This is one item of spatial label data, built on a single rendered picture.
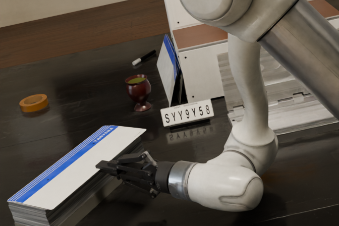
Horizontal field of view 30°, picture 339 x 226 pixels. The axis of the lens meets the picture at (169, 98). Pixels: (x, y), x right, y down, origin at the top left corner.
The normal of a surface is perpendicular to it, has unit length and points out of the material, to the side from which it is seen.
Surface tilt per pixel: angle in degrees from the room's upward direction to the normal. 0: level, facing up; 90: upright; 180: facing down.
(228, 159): 9
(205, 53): 90
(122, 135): 1
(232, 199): 86
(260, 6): 94
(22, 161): 0
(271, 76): 80
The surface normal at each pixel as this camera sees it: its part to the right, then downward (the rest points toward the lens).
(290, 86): 0.06, 0.22
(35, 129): -0.19, -0.90
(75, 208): 0.83, 0.07
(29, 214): -0.53, 0.44
